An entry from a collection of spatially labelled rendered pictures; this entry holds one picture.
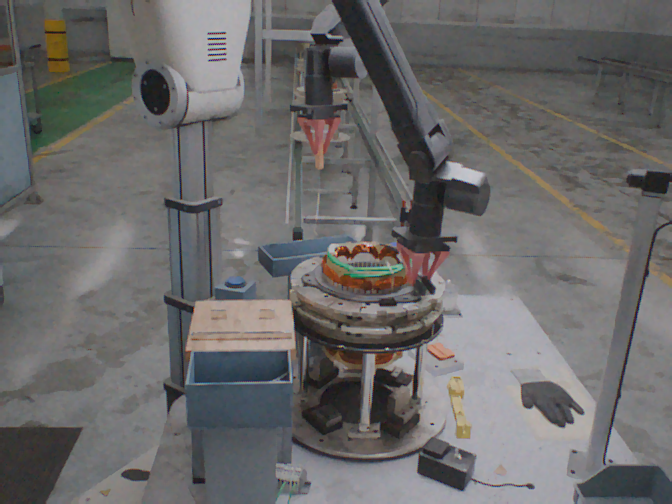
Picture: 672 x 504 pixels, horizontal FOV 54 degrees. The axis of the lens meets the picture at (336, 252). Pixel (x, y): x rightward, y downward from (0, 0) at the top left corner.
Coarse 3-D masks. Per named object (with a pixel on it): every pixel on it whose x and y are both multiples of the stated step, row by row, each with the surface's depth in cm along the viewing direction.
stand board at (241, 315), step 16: (208, 304) 131; (224, 304) 131; (240, 304) 131; (256, 304) 132; (272, 304) 132; (288, 304) 132; (192, 320) 124; (208, 320) 124; (224, 320) 125; (240, 320) 125; (256, 320) 125; (272, 320) 126; (288, 320) 126
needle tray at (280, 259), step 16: (304, 240) 168; (320, 240) 170; (336, 240) 172; (352, 240) 171; (272, 256) 165; (288, 256) 167; (304, 256) 157; (320, 256) 159; (272, 272) 155; (288, 272) 157; (288, 288) 169; (320, 352) 171
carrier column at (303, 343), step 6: (300, 336) 142; (300, 342) 142; (306, 342) 142; (300, 348) 143; (306, 348) 143; (300, 354) 143; (306, 354) 143; (300, 360) 144; (306, 360) 144; (300, 366) 144; (306, 366) 144; (300, 372) 145; (306, 372) 145; (300, 378) 145; (306, 378) 145; (300, 384) 146; (306, 384) 146; (300, 390) 146; (306, 390) 147; (300, 396) 147; (306, 396) 147
